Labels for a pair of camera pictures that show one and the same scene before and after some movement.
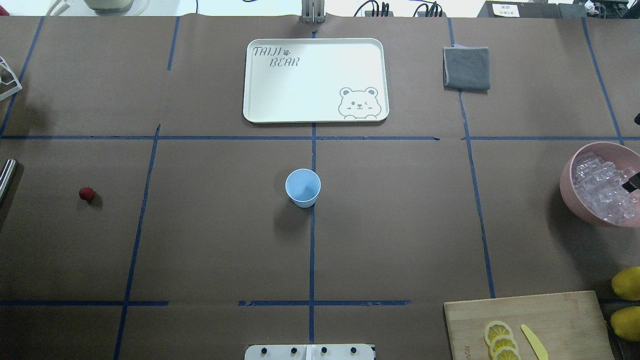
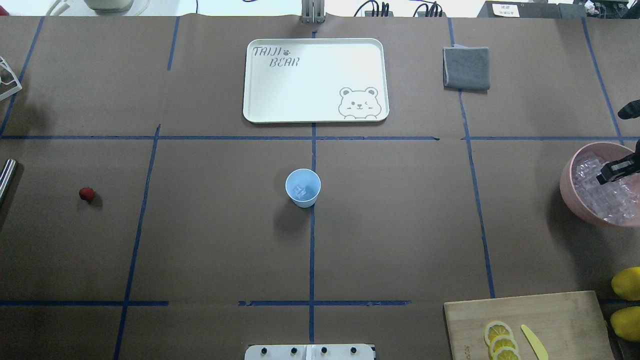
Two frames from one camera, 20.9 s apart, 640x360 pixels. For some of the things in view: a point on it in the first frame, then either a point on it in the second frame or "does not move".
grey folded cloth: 466,68 does not move
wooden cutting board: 568,326 does not move
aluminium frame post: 312,11 does not move
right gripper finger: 633,183 → 614,170
